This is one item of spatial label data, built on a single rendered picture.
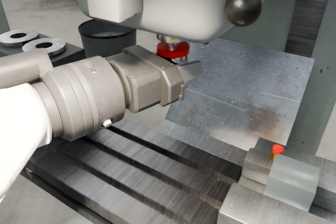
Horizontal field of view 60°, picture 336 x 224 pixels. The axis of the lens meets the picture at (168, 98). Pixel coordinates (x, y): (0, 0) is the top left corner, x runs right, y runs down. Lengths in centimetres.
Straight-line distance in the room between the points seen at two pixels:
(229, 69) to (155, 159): 32
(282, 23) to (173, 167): 41
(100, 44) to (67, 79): 199
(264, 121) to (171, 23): 51
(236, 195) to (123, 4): 30
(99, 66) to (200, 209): 33
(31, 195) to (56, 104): 168
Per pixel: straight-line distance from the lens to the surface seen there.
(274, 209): 44
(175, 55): 40
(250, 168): 51
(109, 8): 29
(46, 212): 188
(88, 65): 35
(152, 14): 31
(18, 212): 195
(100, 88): 33
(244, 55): 78
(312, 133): 86
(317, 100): 81
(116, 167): 63
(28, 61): 35
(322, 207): 52
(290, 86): 76
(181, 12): 29
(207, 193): 58
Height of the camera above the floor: 143
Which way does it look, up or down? 33 degrees down
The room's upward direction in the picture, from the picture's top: straight up
